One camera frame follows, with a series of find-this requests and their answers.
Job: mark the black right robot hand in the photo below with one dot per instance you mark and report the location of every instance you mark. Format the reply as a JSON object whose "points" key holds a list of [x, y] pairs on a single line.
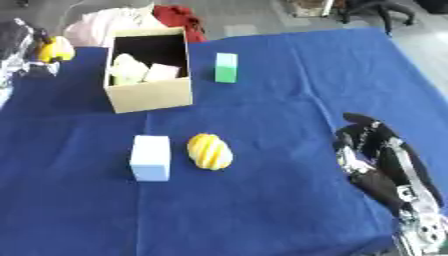
{"points": [[385, 173]]}

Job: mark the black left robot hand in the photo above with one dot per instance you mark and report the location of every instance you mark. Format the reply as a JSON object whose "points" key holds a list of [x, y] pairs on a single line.
{"points": [[42, 68]]}

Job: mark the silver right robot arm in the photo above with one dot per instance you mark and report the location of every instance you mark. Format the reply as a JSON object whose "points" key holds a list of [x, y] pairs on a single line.
{"points": [[430, 233]]}

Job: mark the tan cardboard box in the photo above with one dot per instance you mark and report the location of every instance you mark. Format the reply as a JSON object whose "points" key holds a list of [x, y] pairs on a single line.
{"points": [[150, 95]]}

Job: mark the pink cloth bundle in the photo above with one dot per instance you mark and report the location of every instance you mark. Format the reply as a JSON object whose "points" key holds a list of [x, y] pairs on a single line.
{"points": [[105, 25]]}

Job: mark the pale yellow soft toy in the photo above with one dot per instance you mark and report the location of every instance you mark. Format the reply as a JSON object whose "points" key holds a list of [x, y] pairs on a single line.
{"points": [[128, 70]]}

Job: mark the pink block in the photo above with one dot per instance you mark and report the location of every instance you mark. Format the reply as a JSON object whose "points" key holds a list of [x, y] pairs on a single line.
{"points": [[162, 72]]}

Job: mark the light blue block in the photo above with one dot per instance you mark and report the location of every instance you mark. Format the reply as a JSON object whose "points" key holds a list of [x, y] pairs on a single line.
{"points": [[150, 156]]}

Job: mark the red cloth bundle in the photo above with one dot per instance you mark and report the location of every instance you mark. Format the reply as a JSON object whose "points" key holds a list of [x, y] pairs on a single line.
{"points": [[182, 20]]}

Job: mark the black chair base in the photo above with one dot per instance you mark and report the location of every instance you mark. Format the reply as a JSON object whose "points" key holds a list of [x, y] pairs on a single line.
{"points": [[379, 8]]}

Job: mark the yellow ridged toy fruit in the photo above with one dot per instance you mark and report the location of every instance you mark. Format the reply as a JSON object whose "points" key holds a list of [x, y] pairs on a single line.
{"points": [[210, 151]]}

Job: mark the green block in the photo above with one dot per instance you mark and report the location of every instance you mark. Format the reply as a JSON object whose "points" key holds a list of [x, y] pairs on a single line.
{"points": [[226, 70]]}

